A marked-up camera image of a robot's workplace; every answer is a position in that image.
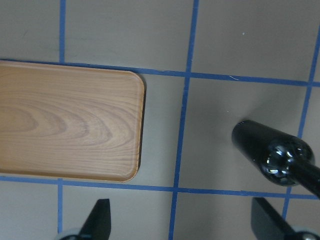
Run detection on wooden tray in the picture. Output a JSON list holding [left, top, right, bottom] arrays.
[[0, 60, 146, 182]]

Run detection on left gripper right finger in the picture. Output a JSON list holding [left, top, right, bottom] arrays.
[[251, 197, 300, 240]]

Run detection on dark wine bottle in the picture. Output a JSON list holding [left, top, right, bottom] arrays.
[[231, 120, 320, 198]]

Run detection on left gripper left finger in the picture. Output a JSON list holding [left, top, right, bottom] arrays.
[[78, 199, 111, 240]]

